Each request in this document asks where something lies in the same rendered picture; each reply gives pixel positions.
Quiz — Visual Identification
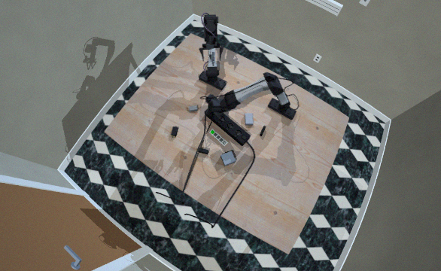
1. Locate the grey diagram card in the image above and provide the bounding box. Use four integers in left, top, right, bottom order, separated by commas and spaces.
209, 129, 228, 146

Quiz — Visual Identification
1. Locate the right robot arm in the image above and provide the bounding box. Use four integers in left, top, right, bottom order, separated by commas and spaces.
199, 14, 226, 89

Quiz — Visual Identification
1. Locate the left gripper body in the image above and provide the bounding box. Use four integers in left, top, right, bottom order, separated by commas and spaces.
206, 94, 223, 117

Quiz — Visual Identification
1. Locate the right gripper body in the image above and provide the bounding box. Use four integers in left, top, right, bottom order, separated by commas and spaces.
202, 35, 220, 50

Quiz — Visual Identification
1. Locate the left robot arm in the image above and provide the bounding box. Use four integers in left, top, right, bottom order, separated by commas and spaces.
205, 72, 297, 119

